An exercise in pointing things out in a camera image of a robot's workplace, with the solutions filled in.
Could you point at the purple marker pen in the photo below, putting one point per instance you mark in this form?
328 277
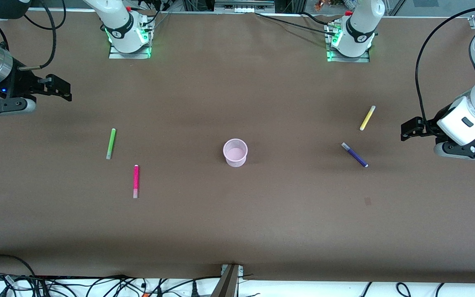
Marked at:
355 156

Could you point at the yellow marker pen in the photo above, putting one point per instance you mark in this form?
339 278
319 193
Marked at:
367 118

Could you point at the grey metal post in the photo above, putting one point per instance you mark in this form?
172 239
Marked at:
226 284

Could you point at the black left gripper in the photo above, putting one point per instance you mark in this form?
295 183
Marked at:
426 128

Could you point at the pink plastic cup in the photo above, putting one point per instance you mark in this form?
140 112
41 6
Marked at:
235 154

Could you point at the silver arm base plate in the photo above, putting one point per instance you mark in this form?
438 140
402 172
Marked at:
129 55
349 59

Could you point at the silver post bracket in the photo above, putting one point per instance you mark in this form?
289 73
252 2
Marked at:
241 270

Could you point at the silver rail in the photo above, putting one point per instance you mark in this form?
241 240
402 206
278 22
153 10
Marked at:
243 5

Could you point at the green marker pen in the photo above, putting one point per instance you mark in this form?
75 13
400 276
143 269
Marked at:
111 142

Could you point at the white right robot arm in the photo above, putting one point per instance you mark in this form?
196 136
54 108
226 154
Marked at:
122 24

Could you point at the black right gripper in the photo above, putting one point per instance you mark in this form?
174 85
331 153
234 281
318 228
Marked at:
19 83

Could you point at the orange plug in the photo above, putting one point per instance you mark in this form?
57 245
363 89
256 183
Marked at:
147 294

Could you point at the brown table mat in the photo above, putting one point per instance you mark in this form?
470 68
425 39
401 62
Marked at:
237 227

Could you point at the orange background object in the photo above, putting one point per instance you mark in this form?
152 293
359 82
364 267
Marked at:
324 4

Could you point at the pink marker pen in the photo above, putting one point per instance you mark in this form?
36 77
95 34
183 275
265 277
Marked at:
136 179

